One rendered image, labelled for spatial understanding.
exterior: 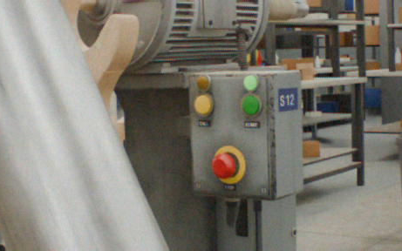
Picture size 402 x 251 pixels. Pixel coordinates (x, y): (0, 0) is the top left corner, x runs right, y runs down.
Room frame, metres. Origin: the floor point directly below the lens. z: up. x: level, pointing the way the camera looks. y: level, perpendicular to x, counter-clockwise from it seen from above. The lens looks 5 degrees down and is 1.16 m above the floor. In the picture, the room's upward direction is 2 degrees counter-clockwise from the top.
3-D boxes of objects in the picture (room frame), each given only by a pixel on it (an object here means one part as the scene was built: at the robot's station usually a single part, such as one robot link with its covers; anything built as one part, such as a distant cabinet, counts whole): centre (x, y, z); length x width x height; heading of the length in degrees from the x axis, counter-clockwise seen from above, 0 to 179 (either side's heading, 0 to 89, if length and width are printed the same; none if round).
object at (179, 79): (1.73, 0.02, 1.11); 0.36 x 0.24 x 0.04; 144
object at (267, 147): (1.47, -0.09, 0.99); 0.24 x 0.21 x 0.26; 144
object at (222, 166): (1.35, -0.04, 0.97); 0.04 x 0.04 x 0.04; 54
